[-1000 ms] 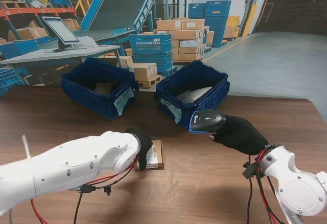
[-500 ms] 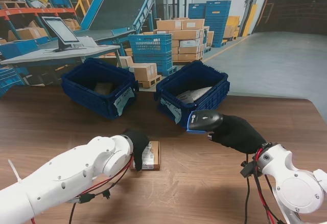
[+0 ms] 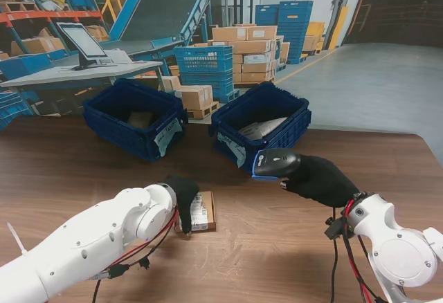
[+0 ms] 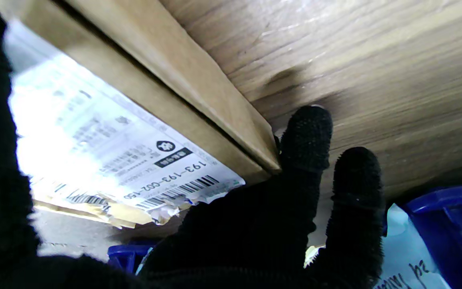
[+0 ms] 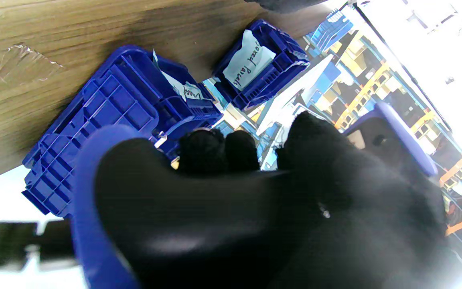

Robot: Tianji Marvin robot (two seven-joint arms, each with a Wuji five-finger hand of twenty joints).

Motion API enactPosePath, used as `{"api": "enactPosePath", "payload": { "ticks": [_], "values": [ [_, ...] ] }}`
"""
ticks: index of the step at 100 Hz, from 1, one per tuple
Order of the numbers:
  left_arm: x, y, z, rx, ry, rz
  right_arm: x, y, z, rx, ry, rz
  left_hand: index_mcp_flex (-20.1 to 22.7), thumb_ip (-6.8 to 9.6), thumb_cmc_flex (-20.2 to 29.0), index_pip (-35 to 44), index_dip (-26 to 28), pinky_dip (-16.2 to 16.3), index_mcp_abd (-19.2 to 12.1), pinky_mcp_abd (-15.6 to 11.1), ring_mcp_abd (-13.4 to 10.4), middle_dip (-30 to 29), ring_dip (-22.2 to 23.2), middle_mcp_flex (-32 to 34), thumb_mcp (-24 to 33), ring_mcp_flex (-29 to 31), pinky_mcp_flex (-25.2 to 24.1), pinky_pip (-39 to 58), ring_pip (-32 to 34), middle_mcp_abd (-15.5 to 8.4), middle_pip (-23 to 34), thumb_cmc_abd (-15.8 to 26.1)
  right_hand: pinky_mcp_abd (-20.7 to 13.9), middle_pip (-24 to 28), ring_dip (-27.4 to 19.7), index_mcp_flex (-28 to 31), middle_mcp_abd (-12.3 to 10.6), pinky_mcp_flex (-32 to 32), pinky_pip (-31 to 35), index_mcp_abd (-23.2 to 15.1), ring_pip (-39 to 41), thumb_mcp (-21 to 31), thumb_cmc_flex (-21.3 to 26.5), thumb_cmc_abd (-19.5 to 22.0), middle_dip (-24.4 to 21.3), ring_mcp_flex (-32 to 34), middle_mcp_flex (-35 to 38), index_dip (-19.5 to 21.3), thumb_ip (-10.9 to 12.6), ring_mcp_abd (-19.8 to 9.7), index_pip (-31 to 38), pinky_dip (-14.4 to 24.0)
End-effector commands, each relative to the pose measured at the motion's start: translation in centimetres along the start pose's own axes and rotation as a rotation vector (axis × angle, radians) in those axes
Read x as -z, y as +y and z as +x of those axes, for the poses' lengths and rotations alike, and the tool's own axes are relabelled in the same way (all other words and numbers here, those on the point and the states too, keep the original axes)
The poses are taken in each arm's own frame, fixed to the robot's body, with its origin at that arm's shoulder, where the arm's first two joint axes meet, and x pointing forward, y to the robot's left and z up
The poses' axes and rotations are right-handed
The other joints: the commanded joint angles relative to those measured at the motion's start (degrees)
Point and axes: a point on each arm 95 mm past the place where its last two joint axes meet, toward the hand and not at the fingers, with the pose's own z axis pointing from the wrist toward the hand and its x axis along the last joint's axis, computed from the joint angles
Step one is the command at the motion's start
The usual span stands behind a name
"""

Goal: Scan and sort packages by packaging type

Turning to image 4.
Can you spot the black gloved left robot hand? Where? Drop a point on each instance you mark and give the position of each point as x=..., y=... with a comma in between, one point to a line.
x=255, y=224

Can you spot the brown cardboard parcel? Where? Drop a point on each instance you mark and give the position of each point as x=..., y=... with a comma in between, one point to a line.
x=167, y=60

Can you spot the blue ribbed plastic bin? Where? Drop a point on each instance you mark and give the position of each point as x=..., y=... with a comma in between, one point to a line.
x=128, y=257

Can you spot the handwritten boxed parcels paper label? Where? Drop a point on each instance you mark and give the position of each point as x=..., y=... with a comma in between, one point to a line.
x=403, y=249

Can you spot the blue bin boxed parcels label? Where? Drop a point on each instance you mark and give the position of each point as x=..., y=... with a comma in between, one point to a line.
x=455, y=224

